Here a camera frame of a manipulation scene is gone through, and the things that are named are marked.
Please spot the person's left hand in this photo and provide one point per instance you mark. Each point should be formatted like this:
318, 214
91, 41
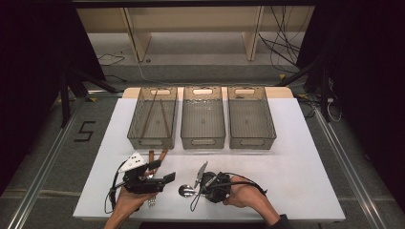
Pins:
127, 202

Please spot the beige wooden desk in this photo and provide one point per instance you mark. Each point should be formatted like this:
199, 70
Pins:
197, 19

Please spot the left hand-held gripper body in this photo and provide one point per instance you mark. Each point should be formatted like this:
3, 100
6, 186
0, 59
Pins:
143, 184

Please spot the brown wooden chopstick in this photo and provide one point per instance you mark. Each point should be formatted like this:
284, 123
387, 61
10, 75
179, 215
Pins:
148, 116

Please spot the black curtain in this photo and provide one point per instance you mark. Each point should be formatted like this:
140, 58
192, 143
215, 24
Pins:
31, 63
366, 79

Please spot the metal floor rail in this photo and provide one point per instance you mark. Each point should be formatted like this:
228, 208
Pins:
38, 181
350, 165

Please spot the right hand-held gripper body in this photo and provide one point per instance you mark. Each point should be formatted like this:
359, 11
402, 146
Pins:
216, 187

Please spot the brown wooden chopsticks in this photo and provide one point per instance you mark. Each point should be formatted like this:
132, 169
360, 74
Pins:
163, 155

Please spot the black metal stand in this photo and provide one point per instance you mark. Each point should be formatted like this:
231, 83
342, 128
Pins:
65, 95
324, 92

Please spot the person's right hand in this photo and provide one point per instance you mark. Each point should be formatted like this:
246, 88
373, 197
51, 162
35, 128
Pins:
245, 195

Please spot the smoky transparent plastic bin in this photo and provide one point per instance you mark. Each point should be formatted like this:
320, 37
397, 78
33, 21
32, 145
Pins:
251, 133
153, 133
202, 133

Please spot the white table cover sheet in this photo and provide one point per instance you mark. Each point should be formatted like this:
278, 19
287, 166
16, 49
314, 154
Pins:
286, 178

